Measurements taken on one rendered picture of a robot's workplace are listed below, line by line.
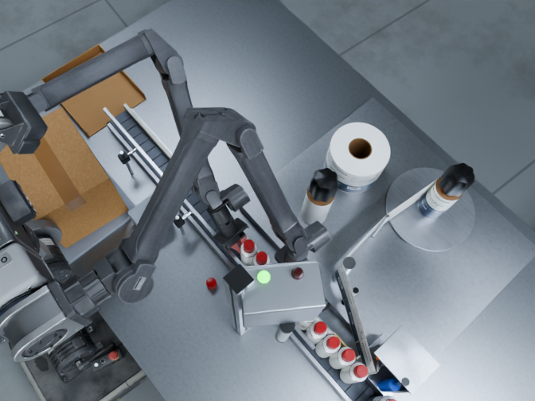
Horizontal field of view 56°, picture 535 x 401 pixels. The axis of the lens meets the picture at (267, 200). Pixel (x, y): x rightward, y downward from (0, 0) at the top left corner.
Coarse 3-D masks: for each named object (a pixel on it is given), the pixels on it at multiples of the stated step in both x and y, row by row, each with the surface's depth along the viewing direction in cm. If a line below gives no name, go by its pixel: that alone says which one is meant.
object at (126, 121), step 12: (120, 120) 183; (132, 120) 183; (120, 132) 181; (132, 132) 181; (144, 132) 181; (132, 144) 179; (144, 144) 180; (156, 144) 180; (156, 156) 178; (192, 192) 173; (192, 204) 172; (204, 204) 172; (192, 216) 170; (204, 216) 170; (204, 228) 169; (216, 228) 169; (324, 360) 154; (336, 372) 153; (348, 384) 152; (360, 384) 152; (360, 396) 151
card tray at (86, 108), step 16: (96, 48) 197; (64, 64) 192; (48, 80) 192; (112, 80) 195; (128, 80) 194; (80, 96) 191; (96, 96) 192; (112, 96) 192; (128, 96) 192; (144, 96) 190; (80, 112) 189; (96, 112) 189; (112, 112) 189; (96, 128) 186
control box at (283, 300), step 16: (256, 272) 103; (272, 272) 103; (288, 272) 103; (304, 272) 104; (320, 272) 104; (256, 288) 102; (272, 288) 102; (288, 288) 102; (304, 288) 102; (320, 288) 102; (256, 304) 101; (272, 304) 101; (288, 304) 101; (304, 304) 101; (320, 304) 101; (256, 320) 108; (272, 320) 111; (288, 320) 113; (304, 320) 116
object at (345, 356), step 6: (342, 348) 140; (348, 348) 136; (336, 354) 142; (342, 354) 137; (348, 354) 136; (354, 354) 136; (330, 360) 151; (336, 360) 142; (342, 360) 138; (348, 360) 135; (354, 360) 139; (336, 366) 147; (342, 366) 142
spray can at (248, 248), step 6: (246, 240) 146; (252, 240) 147; (240, 246) 150; (246, 246) 146; (252, 246) 146; (240, 252) 151; (246, 252) 149; (252, 252) 149; (240, 258) 158; (246, 258) 151; (252, 258) 151; (246, 264) 158
